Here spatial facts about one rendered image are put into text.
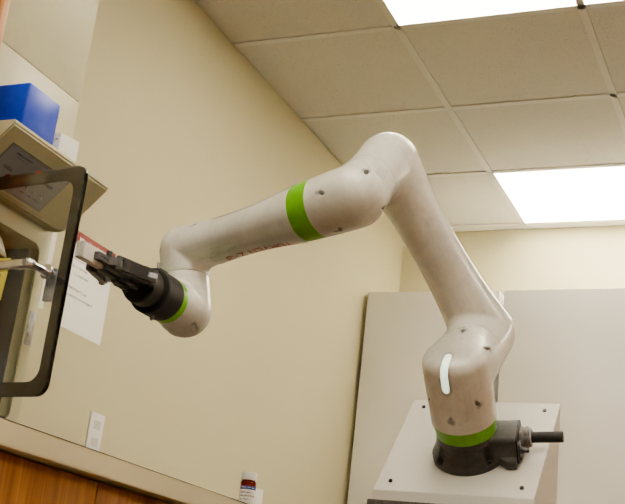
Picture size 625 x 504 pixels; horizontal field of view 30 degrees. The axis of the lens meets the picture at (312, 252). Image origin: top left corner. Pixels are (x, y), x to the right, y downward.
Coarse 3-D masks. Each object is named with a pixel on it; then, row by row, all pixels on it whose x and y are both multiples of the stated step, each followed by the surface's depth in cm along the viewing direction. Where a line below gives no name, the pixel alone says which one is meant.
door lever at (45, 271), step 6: (24, 258) 190; (30, 258) 190; (0, 264) 193; (6, 264) 192; (12, 264) 191; (18, 264) 190; (24, 264) 189; (30, 264) 189; (36, 264) 191; (48, 264) 194; (0, 270) 193; (6, 270) 193; (12, 270) 192; (36, 270) 191; (42, 270) 192; (48, 270) 193; (42, 276) 193; (48, 276) 193
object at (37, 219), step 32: (0, 192) 206; (32, 192) 202; (64, 192) 198; (0, 224) 204; (32, 224) 199; (64, 224) 195; (0, 256) 201; (32, 256) 197; (64, 256) 193; (32, 288) 194; (64, 288) 191; (0, 320) 195; (32, 320) 192; (0, 352) 193; (32, 352) 189; (0, 384) 190; (32, 384) 187
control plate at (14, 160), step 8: (8, 152) 216; (16, 152) 217; (24, 152) 218; (0, 160) 216; (8, 160) 217; (16, 160) 219; (24, 160) 220; (32, 160) 221; (0, 168) 218; (8, 168) 219; (16, 168) 220; (24, 168) 221; (32, 168) 222; (40, 168) 224; (48, 168) 225; (0, 176) 219
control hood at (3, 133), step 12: (0, 120) 214; (12, 120) 213; (0, 132) 213; (12, 132) 213; (24, 132) 215; (0, 144) 214; (24, 144) 217; (36, 144) 219; (48, 144) 221; (36, 156) 221; (48, 156) 223; (60, 156) 225; (96, 180) 236; (96, 192) 238; (84, 204) 238
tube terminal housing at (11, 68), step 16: (0, 48) 227; (0, 64) 227; (16, 64) 232; (0, 80) 227; (16, 80) 231; (32, 80) 236; (48, 80) 241; (64, 96) 246; (64, 112) 246; (64, 128) 246; (16, 400) 229; (16, 416) 228
